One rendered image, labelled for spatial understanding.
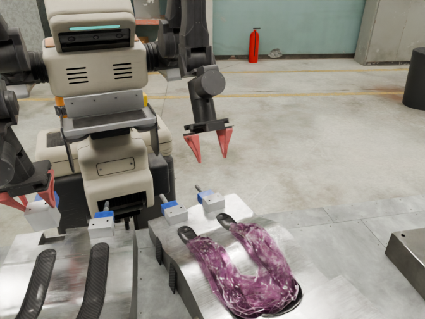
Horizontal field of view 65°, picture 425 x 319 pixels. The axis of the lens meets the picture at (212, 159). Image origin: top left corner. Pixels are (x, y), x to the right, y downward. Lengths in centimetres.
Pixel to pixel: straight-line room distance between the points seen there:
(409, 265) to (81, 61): 95
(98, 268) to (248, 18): 553
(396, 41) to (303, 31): 146
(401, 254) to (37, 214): 80
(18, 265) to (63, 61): 52
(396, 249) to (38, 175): 80
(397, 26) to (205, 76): 568
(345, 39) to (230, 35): 202
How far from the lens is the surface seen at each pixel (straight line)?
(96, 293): 71
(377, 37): 621
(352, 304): 67
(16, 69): 92
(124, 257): 75
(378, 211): 109
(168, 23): 93
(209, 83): 75
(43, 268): 79
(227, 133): 83
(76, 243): 80
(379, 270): 90
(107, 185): 114
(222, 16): 596
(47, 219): 79
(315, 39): 636
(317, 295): 66
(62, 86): 103
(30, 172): 72
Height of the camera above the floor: 141
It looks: 30 degrees down
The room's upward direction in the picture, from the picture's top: straight up
